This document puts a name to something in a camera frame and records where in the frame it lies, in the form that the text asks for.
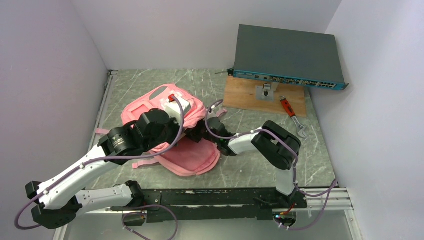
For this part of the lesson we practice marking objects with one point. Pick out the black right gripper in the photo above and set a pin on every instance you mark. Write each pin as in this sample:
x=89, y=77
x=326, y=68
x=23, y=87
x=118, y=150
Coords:
x=193, y=134

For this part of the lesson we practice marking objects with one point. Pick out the pink student backpack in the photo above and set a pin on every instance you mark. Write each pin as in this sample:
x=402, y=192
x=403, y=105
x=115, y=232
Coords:
x=185, y=155

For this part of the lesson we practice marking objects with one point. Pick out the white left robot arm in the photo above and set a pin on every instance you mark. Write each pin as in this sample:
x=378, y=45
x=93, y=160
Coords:
x=58, y=201

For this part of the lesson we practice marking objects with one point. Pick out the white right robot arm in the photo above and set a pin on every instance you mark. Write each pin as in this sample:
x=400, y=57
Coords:
x=279, y=147

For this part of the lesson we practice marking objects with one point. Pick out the wooden board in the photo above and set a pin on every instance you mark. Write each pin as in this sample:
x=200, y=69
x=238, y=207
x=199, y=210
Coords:
x=246, y=94

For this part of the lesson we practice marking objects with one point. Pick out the orange adjustable wrench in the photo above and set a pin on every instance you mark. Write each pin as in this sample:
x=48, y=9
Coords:
x=300, y=129

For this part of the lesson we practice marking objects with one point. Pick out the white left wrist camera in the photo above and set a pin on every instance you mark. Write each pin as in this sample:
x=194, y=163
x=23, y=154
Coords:
x=173, y=108

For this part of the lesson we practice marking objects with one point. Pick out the grey metal bracket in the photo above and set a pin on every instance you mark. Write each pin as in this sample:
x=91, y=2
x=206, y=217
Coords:
x=265, y=92

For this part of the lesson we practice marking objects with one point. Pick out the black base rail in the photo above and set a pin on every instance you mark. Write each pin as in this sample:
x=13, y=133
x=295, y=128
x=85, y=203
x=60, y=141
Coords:
x=259, y=203

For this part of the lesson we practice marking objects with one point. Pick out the blue network switch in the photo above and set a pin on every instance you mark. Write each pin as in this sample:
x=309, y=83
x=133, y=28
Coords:
x=286, y=56

